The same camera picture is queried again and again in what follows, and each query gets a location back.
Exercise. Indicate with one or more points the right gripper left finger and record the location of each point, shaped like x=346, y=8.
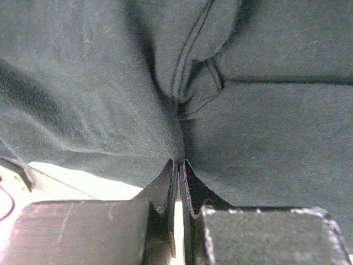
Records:
x=75, y=228

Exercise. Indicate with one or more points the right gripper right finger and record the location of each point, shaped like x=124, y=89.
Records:
x=216, y=232

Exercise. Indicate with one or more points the black t shirt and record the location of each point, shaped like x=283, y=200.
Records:
x=256, y=95

